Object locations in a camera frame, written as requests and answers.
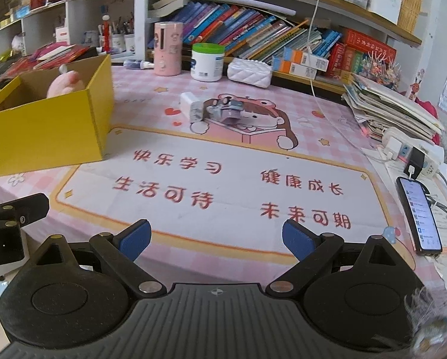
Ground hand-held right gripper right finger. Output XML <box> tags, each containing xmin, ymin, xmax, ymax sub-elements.
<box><xmin>264</xmin><ymin>219</ymin><xmax>407</xmax><ymax>296</ymax></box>

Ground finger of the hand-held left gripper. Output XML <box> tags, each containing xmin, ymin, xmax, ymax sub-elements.
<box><xmin>0</xmin><ymin>193</ymin><xmax>50</xmax><ymax>229</ymax></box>

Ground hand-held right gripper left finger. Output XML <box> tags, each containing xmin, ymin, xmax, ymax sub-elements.
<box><xmin>23</xmin><ymin>219</ymin><xmax>164</xmax><ymax>296</ymax></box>

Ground yellow cardboard box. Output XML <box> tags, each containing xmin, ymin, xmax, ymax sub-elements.
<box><xmin>0</xmin><ymin>54</ymin><xmax>115</xmax><ymax>177</ymax></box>

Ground pink pig plush toy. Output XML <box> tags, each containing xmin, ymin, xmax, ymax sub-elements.
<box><xmin>46</xmin><ymin>70</ymin><xmax>86</xmax><ymax>100</ymax></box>

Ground black smartphone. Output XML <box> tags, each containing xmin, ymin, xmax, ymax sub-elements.
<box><xmin>396</xmin><ymin>176</ymin><xmax>443</xmax><ymax>257</ymax></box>

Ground white plug adapter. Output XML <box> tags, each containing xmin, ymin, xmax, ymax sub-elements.
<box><xmin>381</xmin><ymin>136</ymin><xmax>405</xmax><ymax>161</ymax></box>

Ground black plug adapter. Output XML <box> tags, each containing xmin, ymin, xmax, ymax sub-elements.
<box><xmin>405</xmin><ymin>146</ymin><xmax>428</xmax><ymax>180</ymax></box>

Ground white plastic bag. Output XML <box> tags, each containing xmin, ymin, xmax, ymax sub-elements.
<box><xmin>12</xmin><ymin>34</ymin><xmax>26</xmax><ymax>57</ymax></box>

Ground grey purple toy car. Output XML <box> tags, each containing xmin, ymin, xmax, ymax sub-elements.
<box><xmin>203</xmin><ymin>97</ymin><xmax>244</xmax><ymax>124</ymax></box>

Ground white charger block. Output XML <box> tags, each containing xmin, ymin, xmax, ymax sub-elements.
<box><xmin>180</xmin><ymin>92</ymin><xmax>203</xmax><ymax>122</ymax></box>

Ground red paper sheets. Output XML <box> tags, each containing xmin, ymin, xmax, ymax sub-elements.
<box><xmin>0</xmin><ymin>43</ymin><xmax>97</xmax><ymax>79</ymax></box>

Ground white power strip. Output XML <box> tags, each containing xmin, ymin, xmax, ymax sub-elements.
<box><xmin>381</xmin><ymin>126</ymin><xmax>446</xmax><ymax>180</ymax></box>

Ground stack of magazines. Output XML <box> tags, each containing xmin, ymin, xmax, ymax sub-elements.
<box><xmin>341</xmin><ymin>73</ymin><xmax>445</xmax><ymax>144</ymax></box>

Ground grey fuzzy charm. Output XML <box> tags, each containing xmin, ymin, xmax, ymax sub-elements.
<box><xmin>403</xmin><ymin>290</ymin><xmax>447</xmax><ymax>350</ymax></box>

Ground orange blue carton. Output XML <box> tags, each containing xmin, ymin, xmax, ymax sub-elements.
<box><xmin>271</xmin><ymin>56</ymin><xmax>317</xmax><ymax>79</ymax></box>
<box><xmin>281</xmin><ymin>47</ymin><xmax>331</xmax><ymax>72</ymax></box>

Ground white quilted purse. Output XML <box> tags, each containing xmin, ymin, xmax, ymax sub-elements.
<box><xmin>227</xmin><ymin>59</ymin><xmax>273</xmax><ymax>88</ymax></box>

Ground small blue bottle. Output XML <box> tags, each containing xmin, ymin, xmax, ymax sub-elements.
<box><xmin>124</xmin><ymin>59</ymin><xmax>154</xmax><ymax>71</ymax></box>

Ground red cloth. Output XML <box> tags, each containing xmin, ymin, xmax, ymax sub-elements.
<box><xmin>414</xmin><ymin>99</ymin><xmax>439</xmax><ymax>120</ymax></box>

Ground white jar green lid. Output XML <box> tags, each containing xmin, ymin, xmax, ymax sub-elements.
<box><xmin>191</xmin><ymin>43</ymin><xmax>226</xmax><ymax>82</ymax></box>

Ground red white hanging ornament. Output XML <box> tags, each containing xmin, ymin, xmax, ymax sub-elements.
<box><xmin>98</xmin><ymin>14</ymin><xmax>112</xmax><ymax>53</ymax></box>

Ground colourful spiky ornament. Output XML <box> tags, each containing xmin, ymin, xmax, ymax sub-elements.
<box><xmin>362</xmin><ymin>54</ymin><xmax>402</xmax><ymax>90</ymax></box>

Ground pink cylindrical humidifier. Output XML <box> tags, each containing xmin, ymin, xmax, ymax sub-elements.
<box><xmin>153</xmin><ymin>22</ymin><xmax>183</xmax><ymax>76</ymax></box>

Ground reindeer figure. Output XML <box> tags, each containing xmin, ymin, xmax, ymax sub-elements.
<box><xmin>408</xmin><ymin>69</ymin><xmax>426</xmax><ymax>101</ymax></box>

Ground white shelf unit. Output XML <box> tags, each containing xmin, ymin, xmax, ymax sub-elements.
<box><xmin>0</xmin><ymin>0</ymin><xmax>136</xmax><ymax>60</ymax></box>

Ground red boxed book set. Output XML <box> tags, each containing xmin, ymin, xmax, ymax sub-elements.
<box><xmin>326</xmin><ymin>28</ymin><xmax>396</xmax><ymax>83</ymax></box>

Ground row of colourful books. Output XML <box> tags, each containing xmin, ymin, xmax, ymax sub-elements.
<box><xmin>171</xmin><ymin>2</ymin><xmax>344</xmax><ymax>70</ymax></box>

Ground thick cream book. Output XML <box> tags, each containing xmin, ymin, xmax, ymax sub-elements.
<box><xmin>149</xmin><ymin>0</ymin><xmax>199</xmax><ymax>17</ymax></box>

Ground white paper roll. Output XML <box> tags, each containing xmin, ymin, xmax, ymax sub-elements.
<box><xmin>197</xmin><ymin>0</ymin><xmax>297</xmax><ymax>16</ymax></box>

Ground stack of yellow books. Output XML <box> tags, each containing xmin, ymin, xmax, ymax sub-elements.
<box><xmin>397</xmin><ymin>0</ymin><xmax>422</xmax><ymax>34</ymax></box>

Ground white cable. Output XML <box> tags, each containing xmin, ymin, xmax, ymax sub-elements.
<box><xmin>308</xmin><ymin>0</ymin><xmax>377</xmax><ymax>150</ymax></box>

